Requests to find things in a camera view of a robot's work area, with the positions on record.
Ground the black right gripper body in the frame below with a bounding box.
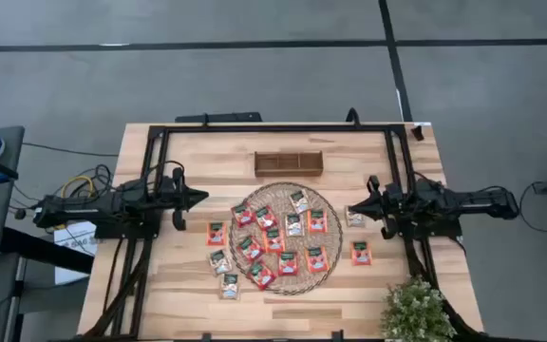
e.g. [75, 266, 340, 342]
[367, 175, 403, 240]

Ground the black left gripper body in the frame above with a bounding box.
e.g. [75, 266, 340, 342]
[160, 165, 190, 233]

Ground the beige tea bag packet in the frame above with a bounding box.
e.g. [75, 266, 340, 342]
[218, 273, 241, 301]
[289, 189, 311, 215]
[208, 249, 234, 276]
[284, 213, 306, 238]
[345, 207, 367, 229]

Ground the orange tea bag packet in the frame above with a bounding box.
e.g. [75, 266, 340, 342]
[305, 246, 330, 274]
[307, 209, 329, 234]
[262, 227, 287, 255]
[206, 221, 228, 247]
[350, 240, 373, 267]

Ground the red tea bag packet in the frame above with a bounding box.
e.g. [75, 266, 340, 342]
[236, 236, 264, 262]
[231, 202, 255, 228]
[277, 251, 299, 277]
[247, 260, 276, 291]
[255, 205, 278, 231]

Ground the round woven placemat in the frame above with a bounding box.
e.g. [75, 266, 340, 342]
[228, 181, 345, 296]

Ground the black power strip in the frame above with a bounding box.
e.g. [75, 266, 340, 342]
[175, 111, 263, 124]

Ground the wooden compartment tray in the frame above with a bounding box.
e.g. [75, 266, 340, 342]
[254, 150, 325, 179]

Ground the green potted plant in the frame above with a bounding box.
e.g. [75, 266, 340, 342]
[380, 276, 458, 342]

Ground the white paper sheet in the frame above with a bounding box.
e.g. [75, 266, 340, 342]
[53, 220, 98, 286]

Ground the black beam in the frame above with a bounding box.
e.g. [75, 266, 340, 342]
[0, 226, 95, 276]

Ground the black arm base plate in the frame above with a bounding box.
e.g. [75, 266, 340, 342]
[93, 217, 161, 240]
[393, 216, 463, 240]

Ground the yellow cable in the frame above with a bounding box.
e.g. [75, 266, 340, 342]
[61, 174, 96, 200]

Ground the black metal table frame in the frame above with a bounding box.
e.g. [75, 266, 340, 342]
[81, 122, 486, 342]

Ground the thin black floor cable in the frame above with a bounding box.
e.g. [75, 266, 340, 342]
[21, 141, 120, 158]

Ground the black cable bundle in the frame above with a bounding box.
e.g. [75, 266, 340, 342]
[9, 163, 116, 224]

